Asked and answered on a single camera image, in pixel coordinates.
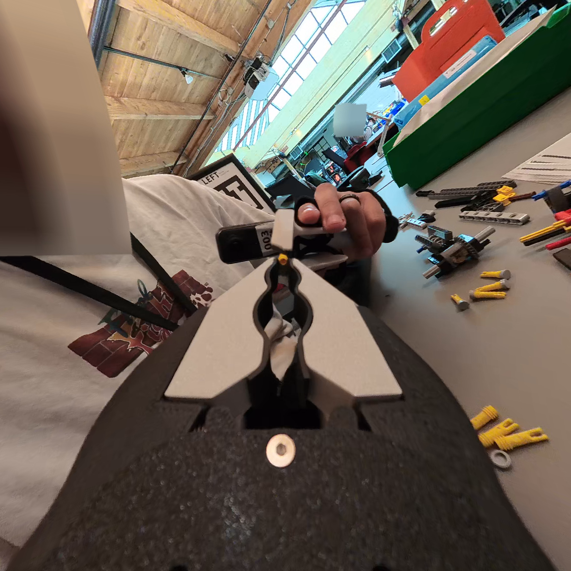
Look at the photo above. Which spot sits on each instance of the light blue box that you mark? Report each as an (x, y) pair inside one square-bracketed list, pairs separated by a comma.
[(423, 96)]

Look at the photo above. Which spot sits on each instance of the small light grey lego assembly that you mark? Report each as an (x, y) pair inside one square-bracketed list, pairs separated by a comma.
[(408, 221)]

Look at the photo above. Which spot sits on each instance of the person's left hand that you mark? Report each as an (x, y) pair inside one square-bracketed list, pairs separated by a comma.
[(357, 218)]

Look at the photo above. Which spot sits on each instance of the bundle of black lego beams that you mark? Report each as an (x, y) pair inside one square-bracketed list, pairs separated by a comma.
[(468, 192)]

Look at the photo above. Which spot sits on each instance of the lego gear axle assembly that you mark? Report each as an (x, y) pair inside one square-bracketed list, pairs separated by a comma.
[(455, 252)]

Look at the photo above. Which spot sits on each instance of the pile of yellow lego pins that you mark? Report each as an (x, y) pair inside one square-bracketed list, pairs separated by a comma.
[(508, 439)]

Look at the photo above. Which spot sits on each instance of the red orange box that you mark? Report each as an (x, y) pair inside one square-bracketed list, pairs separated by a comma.
[(437, 49)]

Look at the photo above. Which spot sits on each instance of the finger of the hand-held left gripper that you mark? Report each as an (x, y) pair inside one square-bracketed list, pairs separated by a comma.
[(282, 232), (323, 262)]

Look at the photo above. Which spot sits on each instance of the light grey lego beam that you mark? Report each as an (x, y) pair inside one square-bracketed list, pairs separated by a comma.
[(495, 217)]

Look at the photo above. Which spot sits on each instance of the black office chair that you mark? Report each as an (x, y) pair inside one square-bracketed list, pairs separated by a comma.
[(339, 160)]

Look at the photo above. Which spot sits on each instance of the small black grey lego piece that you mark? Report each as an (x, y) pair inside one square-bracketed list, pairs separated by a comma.
[(428, 217)]

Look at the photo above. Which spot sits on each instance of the grey black lego chassis assembly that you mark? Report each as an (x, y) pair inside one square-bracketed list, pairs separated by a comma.
[(546, 232)]

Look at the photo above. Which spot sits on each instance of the lego instruction booklet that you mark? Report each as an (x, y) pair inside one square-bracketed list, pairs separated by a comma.
[(548, 165)]

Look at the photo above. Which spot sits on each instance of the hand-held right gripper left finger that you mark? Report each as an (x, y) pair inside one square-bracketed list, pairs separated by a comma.
[(218, 352)]

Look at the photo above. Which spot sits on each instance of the cluster of grey lego rings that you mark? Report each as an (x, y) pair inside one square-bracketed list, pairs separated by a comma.
[(500, 459)]

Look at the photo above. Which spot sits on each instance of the green storage bin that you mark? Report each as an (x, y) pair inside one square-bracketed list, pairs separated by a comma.
[(490, 120)]

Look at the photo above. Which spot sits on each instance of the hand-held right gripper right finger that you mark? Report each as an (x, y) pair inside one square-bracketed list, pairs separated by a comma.
[(352, 352)]

